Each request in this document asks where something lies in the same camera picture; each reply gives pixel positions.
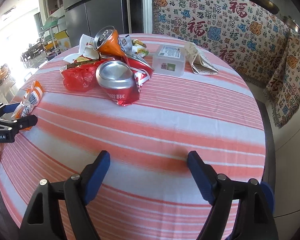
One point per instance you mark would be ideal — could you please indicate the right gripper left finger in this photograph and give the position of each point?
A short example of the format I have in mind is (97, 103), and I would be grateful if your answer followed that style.
(42, 219)

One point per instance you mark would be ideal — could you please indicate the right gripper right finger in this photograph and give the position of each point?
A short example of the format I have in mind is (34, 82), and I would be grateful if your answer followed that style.
(254, 219)

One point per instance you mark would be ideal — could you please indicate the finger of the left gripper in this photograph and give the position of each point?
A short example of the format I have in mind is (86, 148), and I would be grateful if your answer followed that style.
(7, 108)
(26, 122)

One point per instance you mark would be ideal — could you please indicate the orange white snack bag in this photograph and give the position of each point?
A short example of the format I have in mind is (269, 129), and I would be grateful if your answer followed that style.
(30, 100)

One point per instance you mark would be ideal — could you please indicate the red plastic bag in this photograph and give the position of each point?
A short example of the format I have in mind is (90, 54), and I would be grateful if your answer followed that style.
(81, 78)

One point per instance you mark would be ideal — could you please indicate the black gold foil bag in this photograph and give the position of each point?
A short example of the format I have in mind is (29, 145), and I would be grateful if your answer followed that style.
(77, 64)

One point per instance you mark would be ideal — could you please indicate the white red paper cup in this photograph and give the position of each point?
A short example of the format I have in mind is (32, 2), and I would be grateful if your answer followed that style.
(85, 52)

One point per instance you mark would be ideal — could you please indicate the crushed red soda can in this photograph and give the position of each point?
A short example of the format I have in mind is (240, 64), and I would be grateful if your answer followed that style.
(122, 79)

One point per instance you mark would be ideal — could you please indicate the orange soda can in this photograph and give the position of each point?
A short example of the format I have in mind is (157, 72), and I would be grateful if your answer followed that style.
(107, 42)

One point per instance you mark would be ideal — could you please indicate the yellow silver snack wrapper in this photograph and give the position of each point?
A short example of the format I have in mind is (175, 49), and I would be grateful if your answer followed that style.
(134, 46)

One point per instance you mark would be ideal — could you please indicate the clear plastic food box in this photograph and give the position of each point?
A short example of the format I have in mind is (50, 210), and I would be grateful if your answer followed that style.
(169, 60)

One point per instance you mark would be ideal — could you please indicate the beige paper napkin pack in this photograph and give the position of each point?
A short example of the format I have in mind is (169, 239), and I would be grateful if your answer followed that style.
(199, 63)

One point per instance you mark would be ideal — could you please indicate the blue plastic trash basket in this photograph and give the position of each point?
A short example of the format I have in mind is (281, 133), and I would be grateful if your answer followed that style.
(269, 194)

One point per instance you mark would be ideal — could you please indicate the pink striped tablecloth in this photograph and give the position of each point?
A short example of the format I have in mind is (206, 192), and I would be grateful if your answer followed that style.
(148, 192)

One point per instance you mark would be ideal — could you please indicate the green metal shelf rack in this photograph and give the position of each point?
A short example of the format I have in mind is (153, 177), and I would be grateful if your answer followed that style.
(48, 37)

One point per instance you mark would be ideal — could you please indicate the yellow green cardboard box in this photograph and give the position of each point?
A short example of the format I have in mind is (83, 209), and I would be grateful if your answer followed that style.
(63, 40)

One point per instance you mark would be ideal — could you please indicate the grey refrigerator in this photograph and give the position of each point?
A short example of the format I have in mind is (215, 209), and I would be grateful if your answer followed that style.
(89, 16)

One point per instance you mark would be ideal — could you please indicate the patterned fu character blanket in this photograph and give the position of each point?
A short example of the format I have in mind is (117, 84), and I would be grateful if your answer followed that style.
(257, 44)

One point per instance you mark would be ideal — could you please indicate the steel pot with lid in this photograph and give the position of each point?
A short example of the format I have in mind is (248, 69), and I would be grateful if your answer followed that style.
(291, 23)

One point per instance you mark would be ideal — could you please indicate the dark frying pan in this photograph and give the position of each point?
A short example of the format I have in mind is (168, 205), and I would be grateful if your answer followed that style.
(268, 5)

